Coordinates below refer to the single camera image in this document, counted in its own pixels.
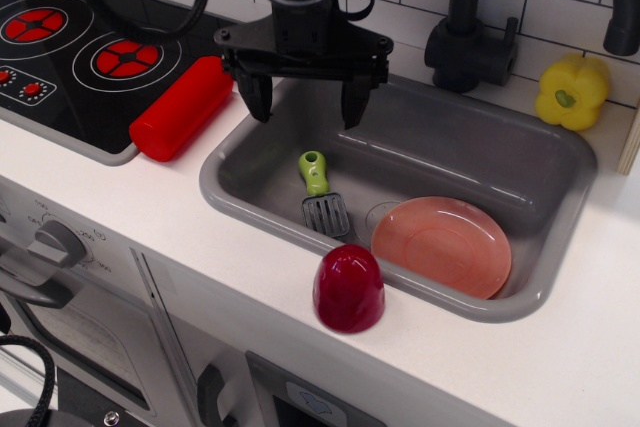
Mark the black toy stove top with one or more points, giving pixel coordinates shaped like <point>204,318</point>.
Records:
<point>68,78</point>

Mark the dark red cup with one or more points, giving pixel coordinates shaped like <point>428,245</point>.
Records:
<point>348,290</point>

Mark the black faucet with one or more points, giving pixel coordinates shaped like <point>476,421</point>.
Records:
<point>463,56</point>

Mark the grey sink basin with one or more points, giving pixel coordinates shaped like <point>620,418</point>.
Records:
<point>413,141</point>

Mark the grey oven knob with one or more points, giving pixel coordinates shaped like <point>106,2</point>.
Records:
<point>57,245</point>

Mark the yellow bell pepper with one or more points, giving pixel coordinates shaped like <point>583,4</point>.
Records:
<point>572,91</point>

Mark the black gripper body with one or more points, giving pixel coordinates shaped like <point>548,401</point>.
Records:
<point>319,42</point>

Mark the black cabinet handle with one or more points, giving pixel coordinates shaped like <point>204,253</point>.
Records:
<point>210,385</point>

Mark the grey oven door handle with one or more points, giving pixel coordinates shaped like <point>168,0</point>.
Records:
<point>55,292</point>

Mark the green handled grey spatula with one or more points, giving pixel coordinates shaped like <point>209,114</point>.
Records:
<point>323,211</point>

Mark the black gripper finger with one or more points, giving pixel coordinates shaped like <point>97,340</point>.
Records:
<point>354,99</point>
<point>256,92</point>

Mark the red ketchup bottle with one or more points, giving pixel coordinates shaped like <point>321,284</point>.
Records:
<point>163,129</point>

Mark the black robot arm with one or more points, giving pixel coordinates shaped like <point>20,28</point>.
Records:
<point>306,39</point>

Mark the pink plate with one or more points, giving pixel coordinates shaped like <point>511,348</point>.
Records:
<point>448,241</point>

